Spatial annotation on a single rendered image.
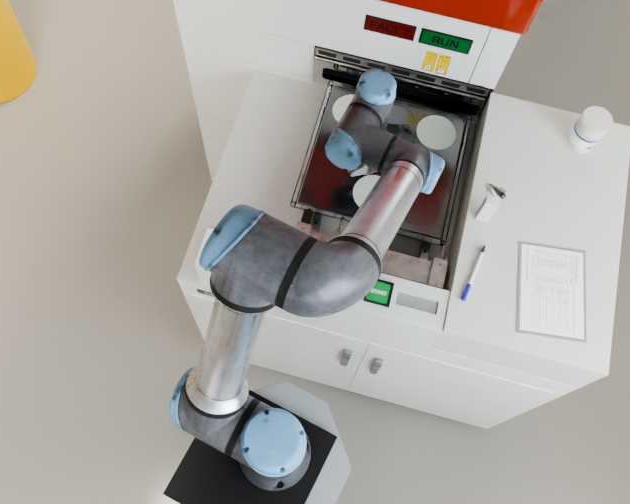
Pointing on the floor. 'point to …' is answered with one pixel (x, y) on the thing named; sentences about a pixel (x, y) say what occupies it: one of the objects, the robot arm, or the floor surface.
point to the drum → (2, 54)
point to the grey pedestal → (310, 406)
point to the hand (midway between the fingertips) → (366, 169)
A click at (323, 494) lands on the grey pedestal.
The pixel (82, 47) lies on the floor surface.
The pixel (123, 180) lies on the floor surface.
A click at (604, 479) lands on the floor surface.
